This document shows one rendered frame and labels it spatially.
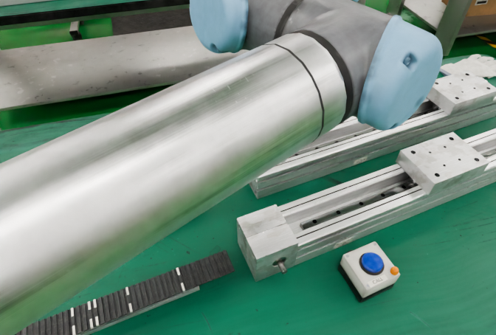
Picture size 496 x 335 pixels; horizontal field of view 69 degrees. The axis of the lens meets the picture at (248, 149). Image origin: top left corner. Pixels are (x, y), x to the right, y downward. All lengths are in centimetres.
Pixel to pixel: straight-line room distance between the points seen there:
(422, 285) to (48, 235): 77
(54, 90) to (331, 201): 196
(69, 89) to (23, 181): 226
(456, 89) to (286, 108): 98
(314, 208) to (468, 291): 34
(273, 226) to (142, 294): 28
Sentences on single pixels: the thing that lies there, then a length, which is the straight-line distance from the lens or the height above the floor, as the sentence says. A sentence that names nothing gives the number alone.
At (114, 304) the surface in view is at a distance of 77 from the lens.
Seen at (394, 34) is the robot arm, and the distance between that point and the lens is 26.
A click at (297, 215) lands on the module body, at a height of 84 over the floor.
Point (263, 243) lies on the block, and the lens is 72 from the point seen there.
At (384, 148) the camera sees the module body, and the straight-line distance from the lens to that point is 104.
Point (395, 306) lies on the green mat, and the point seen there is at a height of 78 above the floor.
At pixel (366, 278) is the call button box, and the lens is 76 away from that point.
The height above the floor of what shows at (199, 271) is 81.
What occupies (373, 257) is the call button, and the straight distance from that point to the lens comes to 77.
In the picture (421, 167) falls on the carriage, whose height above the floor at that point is 90.
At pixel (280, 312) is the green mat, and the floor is 78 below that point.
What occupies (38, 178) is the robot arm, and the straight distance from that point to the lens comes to 18.
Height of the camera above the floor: 150
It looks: 45 degrees down
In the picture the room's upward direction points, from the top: straight up
